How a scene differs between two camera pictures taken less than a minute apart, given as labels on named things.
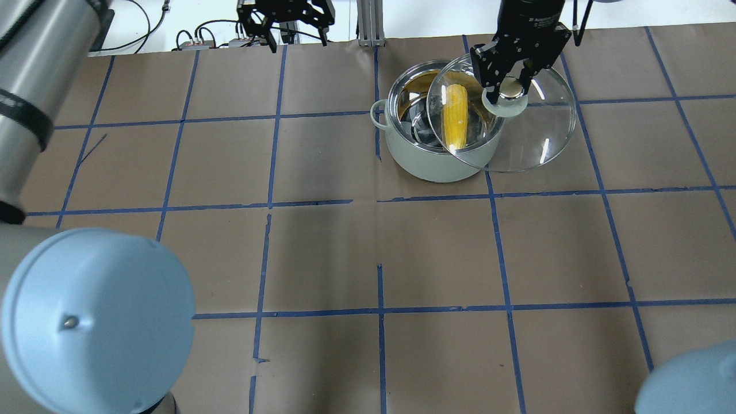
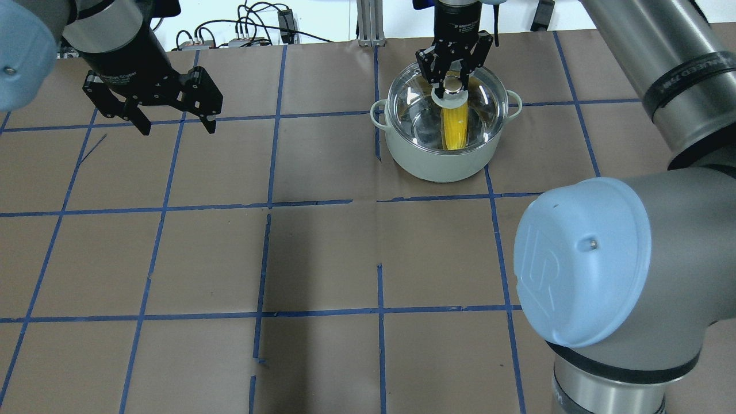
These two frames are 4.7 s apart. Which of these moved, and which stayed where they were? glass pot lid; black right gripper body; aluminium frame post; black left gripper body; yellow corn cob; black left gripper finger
Moved: black right gripper body; glass pot lid; black left gripper body; black left gripper finger
Stayed: aluminium frame post; yellow corn cob
